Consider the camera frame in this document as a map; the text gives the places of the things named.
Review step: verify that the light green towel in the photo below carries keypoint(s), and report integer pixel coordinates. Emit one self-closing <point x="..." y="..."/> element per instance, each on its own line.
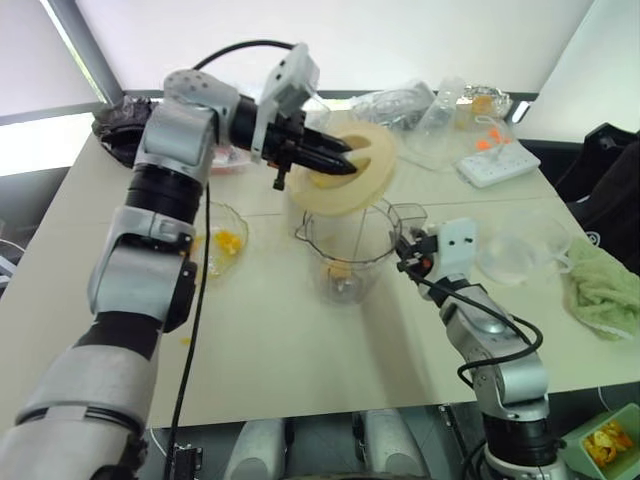
<point x="600" y="290"/>

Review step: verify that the dark metal table frame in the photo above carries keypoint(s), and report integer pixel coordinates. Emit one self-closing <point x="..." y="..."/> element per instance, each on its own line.
<point x="457" y="430"/>

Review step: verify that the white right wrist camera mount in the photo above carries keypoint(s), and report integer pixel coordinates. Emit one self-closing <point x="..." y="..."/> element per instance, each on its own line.
<point x="457" y="245"/>

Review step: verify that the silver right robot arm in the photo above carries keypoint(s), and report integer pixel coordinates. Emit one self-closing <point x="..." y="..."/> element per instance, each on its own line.
<point x="505" y="365"/>

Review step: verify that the dark window pillar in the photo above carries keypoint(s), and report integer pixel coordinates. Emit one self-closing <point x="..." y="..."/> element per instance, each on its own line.
<point x="80" y="50"/>

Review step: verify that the clear plastic cup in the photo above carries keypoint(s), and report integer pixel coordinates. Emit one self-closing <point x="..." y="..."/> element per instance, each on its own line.
<point x="445" y="107"/>

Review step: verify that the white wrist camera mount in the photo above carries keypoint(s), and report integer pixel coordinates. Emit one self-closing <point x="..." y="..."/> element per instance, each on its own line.
<point x="290" y="80"/>
<point x="457" y="245"/>

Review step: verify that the clear glass bowl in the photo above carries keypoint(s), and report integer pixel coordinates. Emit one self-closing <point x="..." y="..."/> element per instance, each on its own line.
<point x="227" y="220"/>

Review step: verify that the clear plastic bowl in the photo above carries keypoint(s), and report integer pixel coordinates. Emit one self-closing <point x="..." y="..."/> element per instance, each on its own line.
<point x="520" y="245"/>

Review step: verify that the orange plastic plugs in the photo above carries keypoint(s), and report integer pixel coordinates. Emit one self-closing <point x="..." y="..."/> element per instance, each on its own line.
<point x="490" y="140"/>

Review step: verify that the clear bag with red packs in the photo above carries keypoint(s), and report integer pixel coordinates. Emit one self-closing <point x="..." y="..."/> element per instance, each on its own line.
<point x="230" y="162"/>

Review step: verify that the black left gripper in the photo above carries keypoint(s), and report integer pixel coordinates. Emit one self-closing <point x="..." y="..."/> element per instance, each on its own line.
<point x="285" y="145"/>

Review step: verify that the green bin with peels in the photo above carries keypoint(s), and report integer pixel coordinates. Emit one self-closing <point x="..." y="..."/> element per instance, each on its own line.
<point x="607" y="440"/>

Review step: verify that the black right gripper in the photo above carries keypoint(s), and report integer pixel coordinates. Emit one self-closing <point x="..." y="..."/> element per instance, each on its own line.
<point x="420" y="250"/>

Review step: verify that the black plastic bag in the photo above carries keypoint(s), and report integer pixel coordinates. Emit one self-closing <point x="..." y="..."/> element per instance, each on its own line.
<point x="117" y="130"/>

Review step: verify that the cream blender lid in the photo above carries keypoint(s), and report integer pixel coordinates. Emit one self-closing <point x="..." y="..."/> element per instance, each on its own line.
<point x="370" y="175"/>

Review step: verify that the small orange fruit scrap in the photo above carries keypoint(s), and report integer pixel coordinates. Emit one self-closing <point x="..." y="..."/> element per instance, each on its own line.
<point x="185" y="342"/>

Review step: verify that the clear blender jar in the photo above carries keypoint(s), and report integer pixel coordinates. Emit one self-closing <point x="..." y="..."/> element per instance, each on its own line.
<point x="360" y="250"/>

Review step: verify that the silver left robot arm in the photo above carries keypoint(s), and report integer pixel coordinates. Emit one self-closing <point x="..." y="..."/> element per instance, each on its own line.
<point x="150" y="200"/>

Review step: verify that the black table clamp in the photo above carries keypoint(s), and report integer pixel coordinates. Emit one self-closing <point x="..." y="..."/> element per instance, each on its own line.
<point x="186" y="462"/>

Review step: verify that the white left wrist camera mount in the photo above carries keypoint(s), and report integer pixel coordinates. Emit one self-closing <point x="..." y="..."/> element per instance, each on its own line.
<point x="290" y="80"/>

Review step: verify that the white power strip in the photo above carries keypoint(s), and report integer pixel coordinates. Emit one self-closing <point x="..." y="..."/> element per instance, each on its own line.
<point x="500" y="167"/>

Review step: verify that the white rounded robot leg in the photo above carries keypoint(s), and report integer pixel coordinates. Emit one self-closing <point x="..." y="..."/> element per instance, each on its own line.
<point x="255" y="450"/>
<point x="395" y="445"/>

